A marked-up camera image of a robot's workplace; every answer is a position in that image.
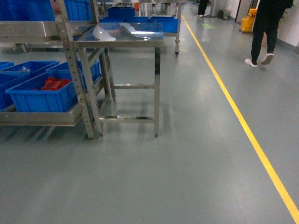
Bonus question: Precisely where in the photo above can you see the blue bin behind right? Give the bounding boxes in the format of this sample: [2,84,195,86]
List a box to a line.
[46,61,101,90]

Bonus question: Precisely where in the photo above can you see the blue bin with red bags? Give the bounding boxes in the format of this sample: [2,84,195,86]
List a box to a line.
[6,71,78,112]

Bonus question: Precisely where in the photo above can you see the blue bin behind left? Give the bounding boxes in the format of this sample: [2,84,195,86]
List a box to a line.
[1,61,59,72]

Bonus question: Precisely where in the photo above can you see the empty blue plastic bin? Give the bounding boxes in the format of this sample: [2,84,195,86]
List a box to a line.
[0,72,31,112]

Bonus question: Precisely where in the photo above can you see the stainless steel table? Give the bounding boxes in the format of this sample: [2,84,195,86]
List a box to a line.
[73,22,164,137]

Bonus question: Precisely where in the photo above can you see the red bubble wrap bags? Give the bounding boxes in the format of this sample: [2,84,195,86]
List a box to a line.
[33,77,71,91]

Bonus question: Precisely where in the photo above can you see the yellow mop bucket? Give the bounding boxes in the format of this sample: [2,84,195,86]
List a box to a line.
[240,8,257,33]

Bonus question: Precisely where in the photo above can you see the walking person in black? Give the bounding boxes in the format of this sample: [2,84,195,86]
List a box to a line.
[245,0,293,67]

